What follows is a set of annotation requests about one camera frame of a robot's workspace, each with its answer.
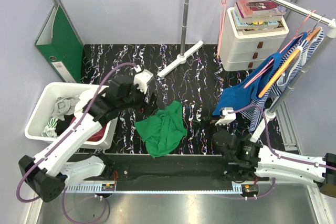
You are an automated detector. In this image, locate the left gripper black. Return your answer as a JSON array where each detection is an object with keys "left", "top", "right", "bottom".
[{"left": 118, "top": 79, "right": 158, "bottom": 116}]

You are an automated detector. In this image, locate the green tank top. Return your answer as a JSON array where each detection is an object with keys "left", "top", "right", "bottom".
[{"left": 134, "top": 101, "right": 187, "bottom": 158}]

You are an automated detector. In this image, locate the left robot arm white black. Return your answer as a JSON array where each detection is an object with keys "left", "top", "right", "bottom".
[{"left": 16, "top": 70, "right": 156, "bottom": 202}]

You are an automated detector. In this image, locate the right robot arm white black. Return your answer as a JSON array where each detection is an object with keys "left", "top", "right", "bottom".
[{"left": 213, "top": 130, "right": 335, "bottom": 198}]

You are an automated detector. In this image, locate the blue tank top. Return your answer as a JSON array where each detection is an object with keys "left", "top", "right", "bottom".
[{"left": 213, "top": 32, "right": 308, "bottom": 116}]

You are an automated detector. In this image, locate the orange wooden hanger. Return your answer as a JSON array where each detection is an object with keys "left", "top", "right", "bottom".
[{"left": 258, "top": 27, "right": 321, "bottom": 98}]

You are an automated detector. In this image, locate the blue white striped top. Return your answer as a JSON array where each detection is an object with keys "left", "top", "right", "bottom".
[{"left": 240, "top": 28, "right": 325, "bottom": 133}]

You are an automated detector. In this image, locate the empty pink hanger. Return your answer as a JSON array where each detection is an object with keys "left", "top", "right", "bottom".
[{"left": 217, "top": 0, "right": 228, "bottom": 59}]

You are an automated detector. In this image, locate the pink hanger with blue top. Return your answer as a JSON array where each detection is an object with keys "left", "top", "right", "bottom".
[{"left": 243, "top": 9, "right": 317, "bottom": 89}]

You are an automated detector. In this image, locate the white garment in bin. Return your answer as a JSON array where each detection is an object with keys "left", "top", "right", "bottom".
[{"left": 74, "top": 89, "right": 96, "bottom": 118}]

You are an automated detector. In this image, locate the maroon garment in bin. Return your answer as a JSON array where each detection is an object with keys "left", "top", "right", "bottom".
[{"left": 69, "top": 117, "right": 107, "bottom": 142}]

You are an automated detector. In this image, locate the grey garment in bin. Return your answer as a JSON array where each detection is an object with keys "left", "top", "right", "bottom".
[{"left": 51, "top": 97, "right": 79, "bottom": 121}]

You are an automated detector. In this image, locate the metal clothes rack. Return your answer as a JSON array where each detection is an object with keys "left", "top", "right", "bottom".
[{"left": 157, "top": 0, "right": 335, "bottom": 142}]

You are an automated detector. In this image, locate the green white striped garment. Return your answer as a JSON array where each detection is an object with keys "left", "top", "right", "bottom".
[{"left": 41, "top": 118, "right": 58, "bottom": 138}]

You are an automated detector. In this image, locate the white laundry bin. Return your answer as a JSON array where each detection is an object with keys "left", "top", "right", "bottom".
[{"left": 25, "top": 82, "right": 118, "bottom": 150}]

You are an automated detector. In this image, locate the green lever arch binder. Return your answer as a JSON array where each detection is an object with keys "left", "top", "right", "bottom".
[{"left": 35, "top": 6, "right": 83, "bottom": 83}]

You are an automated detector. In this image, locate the white three-drawer unit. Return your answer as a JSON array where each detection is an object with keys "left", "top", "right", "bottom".
[{"left": 219, "top": 7, "right": 289, "bottom": 72}]

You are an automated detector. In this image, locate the middle book teal cover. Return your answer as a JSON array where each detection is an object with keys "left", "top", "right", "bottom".
[{"left": 229, "top": 9, "right": 283, "bottom": 29}]

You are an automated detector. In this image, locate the bottom book yellow black cover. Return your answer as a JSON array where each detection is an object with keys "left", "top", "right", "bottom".
[{"left": 238, "top": 21, "right": 284, "bottom": 35}]

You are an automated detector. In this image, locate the top book pink cover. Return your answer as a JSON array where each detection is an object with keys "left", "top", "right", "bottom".
[{"left": 235, "top": 0, "right": 287, "bottom": 18}]

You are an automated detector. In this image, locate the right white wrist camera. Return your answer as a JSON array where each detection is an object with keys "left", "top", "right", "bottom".
[{"left": 215, "top": 107, "right": 236, "bottom": 125}]

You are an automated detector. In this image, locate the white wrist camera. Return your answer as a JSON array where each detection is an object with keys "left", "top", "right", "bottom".
[
  {"left": 215, "top": 107, "right": 236, "bottom": 125},
  {"left": 133, "top": 69, "right": 154, "bottom": 94}
]

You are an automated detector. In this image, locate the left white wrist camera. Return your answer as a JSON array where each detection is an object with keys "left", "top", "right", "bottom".
[{"left": 133, "top": 69, "right": 154, "bottom": 94}]

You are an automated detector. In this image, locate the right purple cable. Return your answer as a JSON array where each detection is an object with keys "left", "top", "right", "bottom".
[{"left": 228, "top": 104, "right": 336, "bottom": 200}]

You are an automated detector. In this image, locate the purple cable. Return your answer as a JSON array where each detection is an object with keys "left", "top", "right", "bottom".
[
  {"left": 16, "top": 62, "right": 139, "bottom": 223},
  {"left": 228, "top": 104, "right": 336, "bottom": 200}
]

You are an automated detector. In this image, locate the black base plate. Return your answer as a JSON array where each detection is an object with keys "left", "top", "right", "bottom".
[{"left": 73, "top": 152, "right": 271, "bottom": 192}]

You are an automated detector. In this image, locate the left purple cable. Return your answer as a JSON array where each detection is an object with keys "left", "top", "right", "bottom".
[{"left": 16, "top": 62, "right": 139, "bottom": 223}]

